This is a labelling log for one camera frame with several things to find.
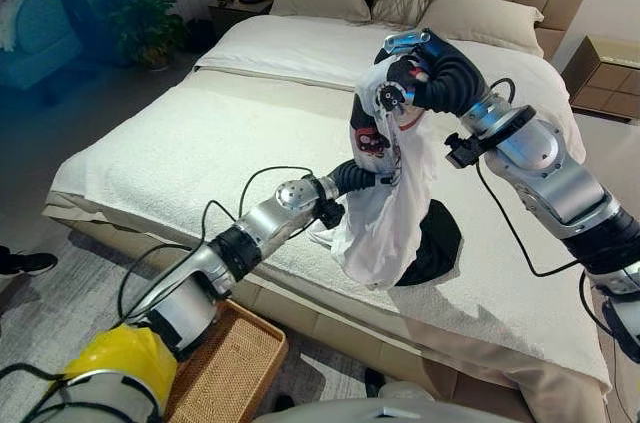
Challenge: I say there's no dark bedside table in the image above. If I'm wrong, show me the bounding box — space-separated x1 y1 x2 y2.
207 0 275 40

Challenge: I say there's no white smooth duvet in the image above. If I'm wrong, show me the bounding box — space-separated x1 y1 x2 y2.
193 15 587 164

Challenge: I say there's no person's black shoe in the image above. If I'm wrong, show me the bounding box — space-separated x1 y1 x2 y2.
0 245 59 278

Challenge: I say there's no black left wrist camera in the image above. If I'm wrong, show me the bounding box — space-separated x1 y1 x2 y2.
316 197 347 231

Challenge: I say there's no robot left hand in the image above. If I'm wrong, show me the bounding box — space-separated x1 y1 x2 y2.
327 158 396 197

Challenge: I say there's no white cloth on armchair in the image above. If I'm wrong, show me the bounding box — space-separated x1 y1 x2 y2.
0 0 27 53

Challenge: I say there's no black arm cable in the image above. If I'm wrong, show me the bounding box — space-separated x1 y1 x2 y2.
116 165 316 325
474 160 597 278

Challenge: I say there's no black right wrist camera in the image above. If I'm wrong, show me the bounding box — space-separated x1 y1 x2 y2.
443 131 485 170

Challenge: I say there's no grey robot torso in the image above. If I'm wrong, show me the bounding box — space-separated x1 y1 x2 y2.
253 382 522 423

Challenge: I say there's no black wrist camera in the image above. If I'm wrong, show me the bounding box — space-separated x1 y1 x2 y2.
443 131 485 170
316 197 347 231

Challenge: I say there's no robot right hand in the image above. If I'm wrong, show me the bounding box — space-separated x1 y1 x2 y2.
374 28 494 117

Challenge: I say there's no woven wicker basket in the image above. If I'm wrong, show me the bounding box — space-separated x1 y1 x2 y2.
163 298 290 423

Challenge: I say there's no brown quilted bedside table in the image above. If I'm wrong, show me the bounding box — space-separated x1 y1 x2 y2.
560 35 640 124

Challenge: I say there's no white printed t-shirt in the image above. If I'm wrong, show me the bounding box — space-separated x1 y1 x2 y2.
312 60 442 290

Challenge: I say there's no blue armchair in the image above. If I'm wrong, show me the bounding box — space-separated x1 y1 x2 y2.
0 0 85 92

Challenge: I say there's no white textured blanket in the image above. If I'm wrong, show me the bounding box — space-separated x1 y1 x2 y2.
49 85 614 394

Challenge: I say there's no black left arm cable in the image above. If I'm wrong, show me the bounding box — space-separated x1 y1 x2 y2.
116 165 316 325

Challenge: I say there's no grey patterned rug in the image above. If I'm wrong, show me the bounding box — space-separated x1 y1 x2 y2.
0 227 401 423

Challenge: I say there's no beige upholstered bed frame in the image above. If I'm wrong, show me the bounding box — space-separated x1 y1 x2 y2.
42 191 610 423

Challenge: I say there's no black garment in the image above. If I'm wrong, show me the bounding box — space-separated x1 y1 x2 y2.
394 198 464 288

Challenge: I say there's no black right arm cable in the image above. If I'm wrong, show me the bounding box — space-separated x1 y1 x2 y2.
474 160 597 278

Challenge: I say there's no green potted plant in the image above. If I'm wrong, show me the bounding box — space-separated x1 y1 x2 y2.
101 0 190 72

